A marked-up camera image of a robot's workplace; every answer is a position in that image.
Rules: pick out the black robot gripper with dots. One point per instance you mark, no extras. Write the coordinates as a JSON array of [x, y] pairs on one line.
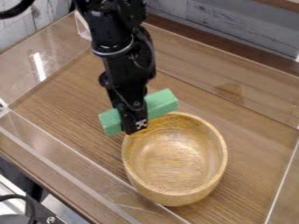
[[129, 68]]

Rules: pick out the brown wooden bowl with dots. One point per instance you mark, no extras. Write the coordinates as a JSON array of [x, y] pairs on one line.
[[175, 160]]

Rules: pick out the clear acrylic corner bracket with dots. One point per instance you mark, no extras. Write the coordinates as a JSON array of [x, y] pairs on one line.
[[81, 25]]

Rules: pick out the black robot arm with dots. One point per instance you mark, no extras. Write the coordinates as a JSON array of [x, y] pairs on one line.
[[112, 19]]

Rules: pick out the black metal frame corner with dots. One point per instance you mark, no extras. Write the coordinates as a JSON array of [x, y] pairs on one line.
[[44, 216]]

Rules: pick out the green rectangular block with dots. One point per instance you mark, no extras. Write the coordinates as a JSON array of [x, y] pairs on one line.
[[159, 102]]

